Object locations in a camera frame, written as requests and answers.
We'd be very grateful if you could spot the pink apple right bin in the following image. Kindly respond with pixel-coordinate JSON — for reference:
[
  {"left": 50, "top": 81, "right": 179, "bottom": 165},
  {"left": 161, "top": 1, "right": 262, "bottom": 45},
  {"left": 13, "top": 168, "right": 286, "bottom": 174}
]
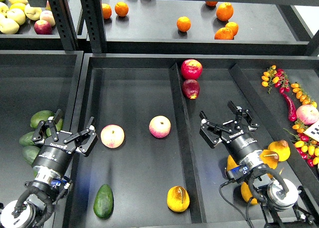
[{"left": 296, "top": 104, "right": 319, "bottom": 125}]

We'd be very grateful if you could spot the white checker marker card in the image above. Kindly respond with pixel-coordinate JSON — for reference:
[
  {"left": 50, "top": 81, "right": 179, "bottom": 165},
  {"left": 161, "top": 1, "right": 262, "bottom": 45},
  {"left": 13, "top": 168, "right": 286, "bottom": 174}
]
[{"left": 304, "top": 121, "right": 319, "bottom": 142}]

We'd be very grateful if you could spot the green avocado top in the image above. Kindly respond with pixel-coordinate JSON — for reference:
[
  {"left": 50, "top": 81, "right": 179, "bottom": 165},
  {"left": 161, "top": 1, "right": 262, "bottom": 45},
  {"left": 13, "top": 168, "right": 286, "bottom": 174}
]
[{"left": 30, "top": 110, "right": 54, "bottom": 129}]

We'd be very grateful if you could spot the orange at shelf post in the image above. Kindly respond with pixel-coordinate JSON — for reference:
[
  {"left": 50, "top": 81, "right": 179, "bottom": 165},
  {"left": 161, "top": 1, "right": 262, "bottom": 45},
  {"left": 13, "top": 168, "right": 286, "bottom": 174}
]
[{"left": 102, "top": 3, "right": 112, "bottom": 19}]

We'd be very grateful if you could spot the cherry tomato bunch upper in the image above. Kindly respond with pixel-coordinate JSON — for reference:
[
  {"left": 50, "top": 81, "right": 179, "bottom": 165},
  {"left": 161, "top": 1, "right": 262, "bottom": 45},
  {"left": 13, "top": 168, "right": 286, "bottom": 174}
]
[{"left": 261, "top": 65, "right": 290, "bottom": 94}]

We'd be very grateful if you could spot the black centre bin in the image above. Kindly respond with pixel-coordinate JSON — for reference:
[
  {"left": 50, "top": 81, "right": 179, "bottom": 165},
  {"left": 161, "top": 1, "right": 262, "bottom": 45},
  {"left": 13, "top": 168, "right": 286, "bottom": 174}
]
[{"left": 66, "top": 53, "right": 319, "bottom": 228}]

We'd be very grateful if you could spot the large orange on shelf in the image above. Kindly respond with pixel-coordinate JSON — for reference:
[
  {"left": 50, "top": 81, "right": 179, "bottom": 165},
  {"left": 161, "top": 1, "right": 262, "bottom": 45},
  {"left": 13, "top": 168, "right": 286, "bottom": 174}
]
[{"left": 216, "top": 2, "right": 234, "bottom": 21}]

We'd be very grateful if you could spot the small right orange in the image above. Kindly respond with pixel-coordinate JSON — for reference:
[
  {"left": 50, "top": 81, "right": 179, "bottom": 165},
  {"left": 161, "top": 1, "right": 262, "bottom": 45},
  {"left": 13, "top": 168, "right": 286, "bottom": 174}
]
[{"left": 225, "top": 21, "right": 239, "bottom": 36}]

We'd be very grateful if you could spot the red chili pepper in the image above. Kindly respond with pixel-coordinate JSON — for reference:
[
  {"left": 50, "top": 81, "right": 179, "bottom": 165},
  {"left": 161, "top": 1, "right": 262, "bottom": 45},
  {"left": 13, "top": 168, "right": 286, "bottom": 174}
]
[{"left": 282, "top": 93, "right": 297, "bottom": 122}]

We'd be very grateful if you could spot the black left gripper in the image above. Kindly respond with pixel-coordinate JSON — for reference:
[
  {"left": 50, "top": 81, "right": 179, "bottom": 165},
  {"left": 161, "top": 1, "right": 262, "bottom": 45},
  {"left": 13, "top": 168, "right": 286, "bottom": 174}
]
[{"left": 31, "top": 109, "right": 98, "bottom": 173}]

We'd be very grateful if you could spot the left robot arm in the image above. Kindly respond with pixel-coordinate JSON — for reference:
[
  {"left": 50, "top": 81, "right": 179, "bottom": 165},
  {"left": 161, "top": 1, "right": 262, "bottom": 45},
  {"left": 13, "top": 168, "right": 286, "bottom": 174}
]
[{"left": 0, "top": 110, "right": 98, "bottom": 228}]

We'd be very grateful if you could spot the pale yellow apple shelf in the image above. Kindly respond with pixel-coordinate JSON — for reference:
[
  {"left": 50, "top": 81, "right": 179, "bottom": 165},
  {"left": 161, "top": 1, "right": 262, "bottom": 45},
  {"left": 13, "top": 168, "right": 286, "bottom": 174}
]
[{"left": 24, "top": 4, "right": 42, "bottom": 21}]

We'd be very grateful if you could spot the red apple on shelf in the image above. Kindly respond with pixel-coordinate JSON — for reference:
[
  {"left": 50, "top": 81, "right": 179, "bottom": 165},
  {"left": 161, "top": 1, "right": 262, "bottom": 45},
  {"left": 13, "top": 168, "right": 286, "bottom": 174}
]
[{"left": 34, "top": 19, "right": 52, "bottom": 35}]

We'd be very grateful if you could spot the orange at shelf back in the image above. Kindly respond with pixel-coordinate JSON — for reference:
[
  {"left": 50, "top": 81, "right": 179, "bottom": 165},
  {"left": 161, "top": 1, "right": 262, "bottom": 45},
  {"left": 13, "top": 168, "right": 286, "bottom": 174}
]
[{"left": 205, "top": 1, "right": 218, "bottom": 7}]

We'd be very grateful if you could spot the dark red apple lower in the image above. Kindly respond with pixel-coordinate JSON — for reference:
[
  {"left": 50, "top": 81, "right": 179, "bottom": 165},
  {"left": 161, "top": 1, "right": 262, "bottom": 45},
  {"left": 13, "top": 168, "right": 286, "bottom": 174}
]
[{"left": 181, "top": 79, "right": 200, "bottom": 100}]

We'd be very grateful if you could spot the green avocado lower left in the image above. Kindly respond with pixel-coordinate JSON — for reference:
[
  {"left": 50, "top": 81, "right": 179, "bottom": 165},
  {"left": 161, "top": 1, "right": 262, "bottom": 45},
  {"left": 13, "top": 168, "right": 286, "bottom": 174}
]
[{"left": 22, "top": 145, "right": 41, "bottom": 166}]

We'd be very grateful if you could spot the orange on shelf centre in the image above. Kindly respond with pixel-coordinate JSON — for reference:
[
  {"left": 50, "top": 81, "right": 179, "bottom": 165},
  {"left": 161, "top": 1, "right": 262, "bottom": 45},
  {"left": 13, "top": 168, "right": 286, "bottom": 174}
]
[{"left": 176, "top": 16, "right": 191, "bottom": 32}]

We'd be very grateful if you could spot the black left bin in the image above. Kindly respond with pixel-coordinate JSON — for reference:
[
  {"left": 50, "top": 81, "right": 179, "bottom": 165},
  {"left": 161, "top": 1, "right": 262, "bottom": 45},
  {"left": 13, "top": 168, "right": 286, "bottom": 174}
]
[{"left": 0, "top": 49, "right": 84, "bottom": 228}]

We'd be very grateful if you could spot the pink apple left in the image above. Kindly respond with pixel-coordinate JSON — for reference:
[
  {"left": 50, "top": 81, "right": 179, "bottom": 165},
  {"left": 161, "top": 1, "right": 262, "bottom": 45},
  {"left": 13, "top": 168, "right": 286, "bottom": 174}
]
[{"left": 100, "top": 124, "right": 125, "bottom": 149}]

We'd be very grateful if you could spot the orange cherry tomato string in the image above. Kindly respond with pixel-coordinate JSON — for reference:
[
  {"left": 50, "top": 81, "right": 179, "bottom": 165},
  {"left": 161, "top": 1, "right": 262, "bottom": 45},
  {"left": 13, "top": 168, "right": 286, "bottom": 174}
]
[{"left": 290, "top": 82, "right": 318, "bottom": 109}]

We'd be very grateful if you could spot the cherry tomato bunch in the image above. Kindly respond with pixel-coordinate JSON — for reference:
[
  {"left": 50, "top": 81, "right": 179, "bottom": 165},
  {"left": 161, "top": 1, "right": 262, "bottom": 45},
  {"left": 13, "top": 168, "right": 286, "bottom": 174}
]
[
  {"left": 284, "top": 119, "right": 319, "bottom": 168},
  {"left": 261, "top": 65, "right": 290, "bottom": 94}
]

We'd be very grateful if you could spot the orange on shelf left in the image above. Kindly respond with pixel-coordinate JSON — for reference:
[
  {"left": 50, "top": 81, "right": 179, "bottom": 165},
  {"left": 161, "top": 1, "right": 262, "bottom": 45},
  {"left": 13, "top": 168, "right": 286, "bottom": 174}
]
[{"left": 115, "top": 1, "right": 129, "bottom": 17}]

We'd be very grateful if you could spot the red apple upper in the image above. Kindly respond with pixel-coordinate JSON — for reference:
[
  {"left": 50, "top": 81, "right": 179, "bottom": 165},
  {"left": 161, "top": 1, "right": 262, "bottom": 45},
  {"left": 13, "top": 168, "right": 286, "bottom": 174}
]
[{"left": 181, "top": 59, "right": 203, "bottom": 80}]

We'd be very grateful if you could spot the pink apple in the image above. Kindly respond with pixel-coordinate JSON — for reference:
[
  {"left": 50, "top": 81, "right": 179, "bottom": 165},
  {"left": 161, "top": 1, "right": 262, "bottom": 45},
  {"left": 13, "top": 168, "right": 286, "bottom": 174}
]
[
  {"left": 100, "top": 124, "right": 125, "bottom": 149},
  {"left": 149, "top": 115, "right": 171, "bottom": 138}
]

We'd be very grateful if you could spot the front right orange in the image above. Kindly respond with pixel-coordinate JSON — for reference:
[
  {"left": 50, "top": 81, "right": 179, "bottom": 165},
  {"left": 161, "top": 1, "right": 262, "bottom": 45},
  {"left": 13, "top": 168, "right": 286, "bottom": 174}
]
[{"left": 214, "top": 27, "right": 234, "bottom": 40}]

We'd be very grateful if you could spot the black bin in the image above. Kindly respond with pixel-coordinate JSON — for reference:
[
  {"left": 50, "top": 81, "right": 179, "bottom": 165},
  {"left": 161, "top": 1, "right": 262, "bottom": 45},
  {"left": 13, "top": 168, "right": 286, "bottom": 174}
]
[
  {"left": 66, "top": 53, "right": 319, "bottom": 228},
  {"left": 0, "top": 49, "right": 84, "bottom": 228}
]

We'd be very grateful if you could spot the cherry tomato bunch lower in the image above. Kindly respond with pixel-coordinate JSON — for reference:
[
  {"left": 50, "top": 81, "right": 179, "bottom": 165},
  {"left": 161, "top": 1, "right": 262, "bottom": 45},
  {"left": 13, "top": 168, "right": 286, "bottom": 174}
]
[{"left": 284, "top": 119, "right": 319, "bottom": 168}]

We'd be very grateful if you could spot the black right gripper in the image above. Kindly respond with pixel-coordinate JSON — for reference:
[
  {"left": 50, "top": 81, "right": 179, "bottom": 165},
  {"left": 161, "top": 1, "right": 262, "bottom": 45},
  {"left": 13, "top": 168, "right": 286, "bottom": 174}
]
[{"left": 199, "top": 100, "right": 263, "bottom": 165}]

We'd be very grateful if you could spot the pink apple centre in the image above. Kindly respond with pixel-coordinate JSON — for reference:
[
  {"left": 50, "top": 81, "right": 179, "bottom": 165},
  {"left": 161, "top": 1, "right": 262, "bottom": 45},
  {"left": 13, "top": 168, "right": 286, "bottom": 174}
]
[{"left": 149, "top": 115, "right": 171, "bottom": 138}]

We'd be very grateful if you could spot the yellow pear with stem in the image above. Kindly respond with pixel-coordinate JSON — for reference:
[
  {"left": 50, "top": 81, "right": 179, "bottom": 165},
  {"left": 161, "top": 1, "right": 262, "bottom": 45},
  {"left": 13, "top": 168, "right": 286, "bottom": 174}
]
[{"left": 260, "top": 150, "right": 279, "bottom": 169}]

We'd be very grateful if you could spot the dark green avocado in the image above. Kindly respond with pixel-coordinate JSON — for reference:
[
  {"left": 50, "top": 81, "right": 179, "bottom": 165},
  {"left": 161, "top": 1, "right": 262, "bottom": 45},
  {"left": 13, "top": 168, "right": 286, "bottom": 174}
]
[{"left": 93, "top": 184, "right": 114, "bottom": 219}]

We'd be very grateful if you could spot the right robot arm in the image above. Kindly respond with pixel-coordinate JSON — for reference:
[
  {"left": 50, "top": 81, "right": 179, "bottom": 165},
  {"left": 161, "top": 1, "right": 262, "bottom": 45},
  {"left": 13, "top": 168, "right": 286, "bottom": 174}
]
[{"left": 199, "top": 101, "right": 319, "bottom": 228}]

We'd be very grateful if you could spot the pale yellow pear front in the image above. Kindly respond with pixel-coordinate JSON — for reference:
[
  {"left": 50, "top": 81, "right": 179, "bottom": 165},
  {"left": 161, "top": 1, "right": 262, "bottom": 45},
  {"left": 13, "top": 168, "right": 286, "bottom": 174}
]
[{"left": 0, "top": 18, "right": 19, "bottom": 34}]

